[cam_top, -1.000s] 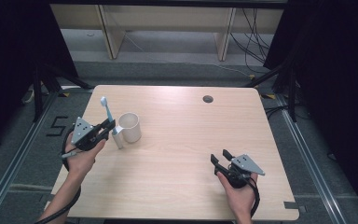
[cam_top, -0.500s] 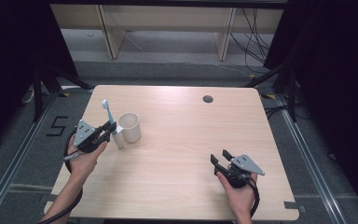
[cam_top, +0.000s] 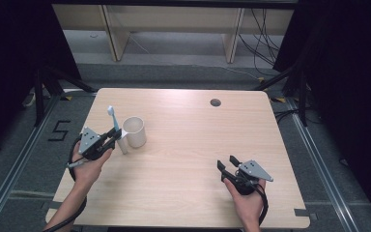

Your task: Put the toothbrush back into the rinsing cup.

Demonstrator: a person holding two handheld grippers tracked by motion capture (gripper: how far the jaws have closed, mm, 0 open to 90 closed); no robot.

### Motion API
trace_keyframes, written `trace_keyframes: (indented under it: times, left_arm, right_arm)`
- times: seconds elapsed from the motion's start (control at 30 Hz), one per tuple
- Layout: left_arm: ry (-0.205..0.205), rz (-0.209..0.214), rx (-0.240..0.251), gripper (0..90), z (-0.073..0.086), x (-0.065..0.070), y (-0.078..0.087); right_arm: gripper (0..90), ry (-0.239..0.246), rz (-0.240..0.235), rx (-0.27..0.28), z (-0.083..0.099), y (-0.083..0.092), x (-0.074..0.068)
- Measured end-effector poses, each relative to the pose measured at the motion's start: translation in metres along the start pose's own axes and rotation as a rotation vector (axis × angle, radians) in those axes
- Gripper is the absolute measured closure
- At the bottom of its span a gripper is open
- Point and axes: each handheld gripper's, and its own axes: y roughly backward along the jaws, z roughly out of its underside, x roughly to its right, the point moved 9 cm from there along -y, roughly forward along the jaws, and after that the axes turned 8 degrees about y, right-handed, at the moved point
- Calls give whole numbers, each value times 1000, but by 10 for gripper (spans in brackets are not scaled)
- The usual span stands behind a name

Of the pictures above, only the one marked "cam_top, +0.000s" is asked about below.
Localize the black metal stand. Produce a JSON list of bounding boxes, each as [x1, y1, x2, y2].
[[33, 66, 98, 128], [252, 66, 310, 128]]

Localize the hand-held gripper black cable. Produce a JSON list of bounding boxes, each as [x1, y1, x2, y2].
[[42, 134, 89, 232], [252, 183, 270, 226]]

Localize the left hand-held gripper black cable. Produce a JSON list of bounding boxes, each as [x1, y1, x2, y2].
[[42, 134, 89, 232]]

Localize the grey tape piece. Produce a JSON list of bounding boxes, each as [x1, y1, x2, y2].
[[41, 200, 63, 211], [294, 208, 319, 222]]

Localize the light blue toothbrush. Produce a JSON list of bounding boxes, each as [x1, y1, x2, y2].
[[106, 105, 121, 132]]

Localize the aluminium floor rail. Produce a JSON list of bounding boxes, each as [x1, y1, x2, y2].
[[286, 96, 361, 232], [0, 93, 62, 232]]

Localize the right hand-held gripper black cable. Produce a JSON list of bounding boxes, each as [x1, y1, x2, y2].
[[252, 183, 270, 226]]

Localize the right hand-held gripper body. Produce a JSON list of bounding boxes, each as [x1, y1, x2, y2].
[[221, 159, 274, 196]]

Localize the black floor cables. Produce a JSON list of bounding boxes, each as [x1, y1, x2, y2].
[[273, 108, 323, 126]]

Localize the person's left hand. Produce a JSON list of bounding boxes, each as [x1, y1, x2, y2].
[[71, 146, 114, 191]]

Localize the person's right hand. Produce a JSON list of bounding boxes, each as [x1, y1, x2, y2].
[[223, 177, 268, 224]]

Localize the bundle of black cables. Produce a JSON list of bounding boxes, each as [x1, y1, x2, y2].
[[238, 8, 283, 77]]

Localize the black curtain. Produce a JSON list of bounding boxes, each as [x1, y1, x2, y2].
[[273, 0, 371, 223], [0, 0, 82, 162]]

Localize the grey cable plug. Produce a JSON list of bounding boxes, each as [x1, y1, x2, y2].
[[66, 159, 87, 170]]

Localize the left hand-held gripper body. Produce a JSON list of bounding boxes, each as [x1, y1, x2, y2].
[[76, 126, 117, 161]]

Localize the wooden shelf unit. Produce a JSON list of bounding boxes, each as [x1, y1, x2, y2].
[[51, 3, 296, 64]]

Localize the white cup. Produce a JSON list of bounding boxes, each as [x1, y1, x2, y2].
[[117, 115, 148, 156]]

